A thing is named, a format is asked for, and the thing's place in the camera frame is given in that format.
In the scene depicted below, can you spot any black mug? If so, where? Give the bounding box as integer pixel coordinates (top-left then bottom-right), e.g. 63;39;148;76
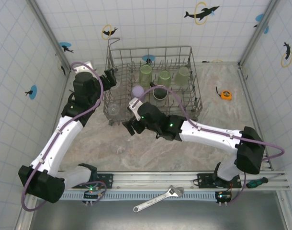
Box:
149;82;168;100

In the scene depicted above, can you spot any clear glass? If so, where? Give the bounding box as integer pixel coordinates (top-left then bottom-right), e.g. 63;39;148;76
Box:
107;102;120;117
111;138;128;155

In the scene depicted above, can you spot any purple plastic cup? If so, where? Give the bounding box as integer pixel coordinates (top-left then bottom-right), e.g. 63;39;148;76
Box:
131;85;145;98

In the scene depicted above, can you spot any tall green glass cup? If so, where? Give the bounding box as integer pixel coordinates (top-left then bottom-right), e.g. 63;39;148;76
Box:
138;64;153;88

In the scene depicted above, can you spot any short green glass cup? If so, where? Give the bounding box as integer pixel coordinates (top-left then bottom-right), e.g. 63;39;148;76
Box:
157;70;172;88

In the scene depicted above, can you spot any pale frosted green cup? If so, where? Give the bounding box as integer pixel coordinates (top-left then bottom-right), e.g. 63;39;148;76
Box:
174;66;190;86

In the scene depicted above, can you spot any fish blue oval sticker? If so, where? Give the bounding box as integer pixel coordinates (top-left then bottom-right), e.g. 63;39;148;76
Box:
141;54;156;63

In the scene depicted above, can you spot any shark blue circle sticker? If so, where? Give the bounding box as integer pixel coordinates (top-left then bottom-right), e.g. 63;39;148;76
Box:
59;42;74;54

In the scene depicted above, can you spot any silver adjustable wrench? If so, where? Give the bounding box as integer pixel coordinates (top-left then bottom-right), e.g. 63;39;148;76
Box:
133;185;185;213

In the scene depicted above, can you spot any orange tape measure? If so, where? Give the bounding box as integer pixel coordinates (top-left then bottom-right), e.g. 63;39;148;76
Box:
215;86;234;101

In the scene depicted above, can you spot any left controller board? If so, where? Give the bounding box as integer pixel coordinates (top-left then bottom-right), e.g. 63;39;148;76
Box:
82;183;107;207

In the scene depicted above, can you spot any controller board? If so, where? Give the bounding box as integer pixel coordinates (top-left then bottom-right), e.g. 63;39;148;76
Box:
214;190;232;207
82;183;107;207

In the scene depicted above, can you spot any right controller board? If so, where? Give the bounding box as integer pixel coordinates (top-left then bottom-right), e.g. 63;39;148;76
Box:
214;190;232;207

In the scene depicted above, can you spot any blue split circle sticker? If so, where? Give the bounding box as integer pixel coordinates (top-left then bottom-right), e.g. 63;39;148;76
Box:
253;13;270;34

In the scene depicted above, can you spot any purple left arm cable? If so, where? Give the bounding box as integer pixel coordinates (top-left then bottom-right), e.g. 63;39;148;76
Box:
21;61;104;212

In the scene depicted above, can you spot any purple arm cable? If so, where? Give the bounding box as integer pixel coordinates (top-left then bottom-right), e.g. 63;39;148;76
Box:
21;61;104;212
131;86;286;206

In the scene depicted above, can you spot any grey wire dish rack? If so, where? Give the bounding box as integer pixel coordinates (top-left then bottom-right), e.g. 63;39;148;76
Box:
102;37;204;126

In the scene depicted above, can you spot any small black yellow ring sticker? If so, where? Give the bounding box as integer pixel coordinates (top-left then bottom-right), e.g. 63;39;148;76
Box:
57;59;67;77

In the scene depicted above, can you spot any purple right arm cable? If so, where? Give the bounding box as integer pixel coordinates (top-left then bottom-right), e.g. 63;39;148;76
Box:
131;86;286;206

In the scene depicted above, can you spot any orca yellow ring sticker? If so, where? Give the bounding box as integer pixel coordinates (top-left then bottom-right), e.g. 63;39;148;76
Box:
101;23;119;40

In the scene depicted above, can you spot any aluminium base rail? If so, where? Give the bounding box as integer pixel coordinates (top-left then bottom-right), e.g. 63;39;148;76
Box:
62;170;291;192

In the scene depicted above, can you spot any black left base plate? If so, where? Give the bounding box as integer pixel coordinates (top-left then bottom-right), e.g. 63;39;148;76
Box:
95;172;114;190

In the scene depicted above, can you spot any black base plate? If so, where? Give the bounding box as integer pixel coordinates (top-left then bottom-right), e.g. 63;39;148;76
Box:
197;172;218;190
95;172;114;190

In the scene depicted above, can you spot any aluminium corner post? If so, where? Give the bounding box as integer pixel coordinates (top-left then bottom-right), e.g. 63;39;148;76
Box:
26;0;72;72
238;0;281;67

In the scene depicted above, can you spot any slotted blue cable tray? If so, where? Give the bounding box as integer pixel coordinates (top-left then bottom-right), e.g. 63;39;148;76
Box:
59;191;233;201

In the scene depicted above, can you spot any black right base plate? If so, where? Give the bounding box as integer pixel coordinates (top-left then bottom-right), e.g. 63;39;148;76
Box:
197;172;218;190

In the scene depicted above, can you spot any whale dolphin yellow ring sticker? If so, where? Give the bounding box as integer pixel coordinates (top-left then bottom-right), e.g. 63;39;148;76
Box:
183;1;220;26

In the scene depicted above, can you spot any green handle screwdriver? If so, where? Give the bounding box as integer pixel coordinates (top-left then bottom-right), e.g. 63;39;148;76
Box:
246;174;284;189

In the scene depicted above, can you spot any seahorse yellow ring sticker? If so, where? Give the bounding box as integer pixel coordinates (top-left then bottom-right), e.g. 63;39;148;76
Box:
281;42;292;68

